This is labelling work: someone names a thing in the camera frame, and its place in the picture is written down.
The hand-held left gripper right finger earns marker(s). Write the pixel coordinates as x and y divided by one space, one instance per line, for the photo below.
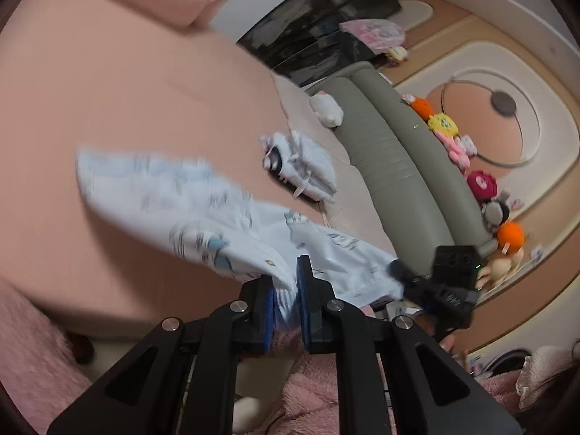
304 308

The light blue printed garment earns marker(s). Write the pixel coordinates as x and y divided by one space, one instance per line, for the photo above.
181 190

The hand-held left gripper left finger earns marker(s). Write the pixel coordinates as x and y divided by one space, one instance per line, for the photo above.
267 315

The round orange plush toy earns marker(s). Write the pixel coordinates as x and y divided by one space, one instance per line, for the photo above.
511 235

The bed with pink sheet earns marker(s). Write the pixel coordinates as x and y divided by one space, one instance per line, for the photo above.
113 99

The grey padded headboard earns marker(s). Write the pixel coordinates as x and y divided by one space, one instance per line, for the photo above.
385 145

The black and white plush toy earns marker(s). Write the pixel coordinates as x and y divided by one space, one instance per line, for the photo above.
496 210

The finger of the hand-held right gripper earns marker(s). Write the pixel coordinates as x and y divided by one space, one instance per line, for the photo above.
410 283

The white ruffled cushion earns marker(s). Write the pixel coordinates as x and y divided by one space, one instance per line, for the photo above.
546 371

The pink fleece clothing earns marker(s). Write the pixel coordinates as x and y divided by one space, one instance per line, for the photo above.
31 349

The pink patterned bag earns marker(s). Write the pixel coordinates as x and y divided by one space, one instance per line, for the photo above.
374 34

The magenta plush toy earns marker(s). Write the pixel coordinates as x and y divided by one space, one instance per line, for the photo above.
481 184

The glossy black cabinet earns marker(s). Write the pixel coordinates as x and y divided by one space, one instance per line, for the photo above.
317 22

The beige doll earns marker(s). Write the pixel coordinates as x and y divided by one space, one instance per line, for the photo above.
498 269

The pink plush toy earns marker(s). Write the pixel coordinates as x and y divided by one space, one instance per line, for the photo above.
458 150

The folded white printed garment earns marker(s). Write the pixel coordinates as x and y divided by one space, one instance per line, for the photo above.
308 163

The yellow plush toy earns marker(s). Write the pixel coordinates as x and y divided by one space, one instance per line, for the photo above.
444 125

